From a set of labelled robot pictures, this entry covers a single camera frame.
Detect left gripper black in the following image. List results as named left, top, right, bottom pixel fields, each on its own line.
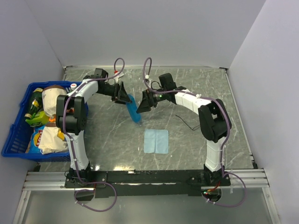
left=97, top=82, right=133, bottom=106

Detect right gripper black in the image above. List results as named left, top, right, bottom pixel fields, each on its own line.
left=136, top=88, right=167, bottom=114

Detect blue translucent glasses case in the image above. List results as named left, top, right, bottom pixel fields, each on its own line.
left=126, top=94, right=142, bottom=124

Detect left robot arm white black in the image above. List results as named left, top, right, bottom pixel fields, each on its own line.
left=56, top=69, right=132, bottom=188

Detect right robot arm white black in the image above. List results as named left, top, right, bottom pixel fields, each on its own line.
left=136, top=73, right=231, bottom=186

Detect black thin sunglasses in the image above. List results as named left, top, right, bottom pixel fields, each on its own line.
left=175, top=115, right=200, bottom=131

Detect light blue cleaning cloth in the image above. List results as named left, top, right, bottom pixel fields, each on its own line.
left=144, top=129, right=169, bottom=154

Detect green bottle white cap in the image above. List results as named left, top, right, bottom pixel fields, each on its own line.
left=70, top=83, right=77, bottom=92

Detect brown white paper bag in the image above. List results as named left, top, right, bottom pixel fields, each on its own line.
left=42, top=85, right=67, bottom=118

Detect lime green snack pack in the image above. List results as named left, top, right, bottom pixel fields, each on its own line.
left=25, top=111, right=49, bottom=127

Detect dark green glass bottle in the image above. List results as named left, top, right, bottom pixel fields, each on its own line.
left=24, top=88, right=43, bottom=119

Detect blue yellow chips bag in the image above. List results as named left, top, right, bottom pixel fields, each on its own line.
left=25, top=126, right=45, bottom=154

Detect blue plastic basket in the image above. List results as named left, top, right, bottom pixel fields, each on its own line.
left=1, top=81, right=72, bottom=162

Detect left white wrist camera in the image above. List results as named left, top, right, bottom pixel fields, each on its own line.
left=114, top=70, right=125, bottom=82

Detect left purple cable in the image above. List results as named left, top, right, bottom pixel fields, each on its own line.
left=63, top=57, right=126, bottom=212

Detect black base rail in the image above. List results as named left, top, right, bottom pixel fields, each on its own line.
left=64, top=169, right=231, bottom=198

